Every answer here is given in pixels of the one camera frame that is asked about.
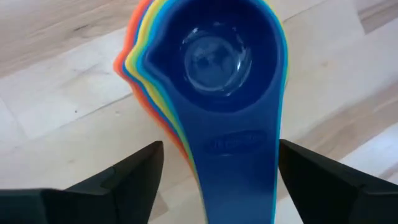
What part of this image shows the medium blue measuring cup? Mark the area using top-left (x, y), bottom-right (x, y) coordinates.
top-left (121, 2), bottom-right (195, 175)

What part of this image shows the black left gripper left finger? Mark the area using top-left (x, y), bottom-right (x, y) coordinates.
top-left (0, 140), bottom-right (165, 224)

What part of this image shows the green measuring cup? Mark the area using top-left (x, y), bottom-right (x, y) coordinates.
top-left (132, 0), bottom-right (290, 224)

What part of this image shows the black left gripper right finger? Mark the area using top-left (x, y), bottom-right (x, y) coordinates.
top-left (279, 139), bottom-right (398, 224)

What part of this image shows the small dark blue measuring cup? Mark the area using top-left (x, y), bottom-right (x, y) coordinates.
top-left (142, 0), bottom-right (285, 224)

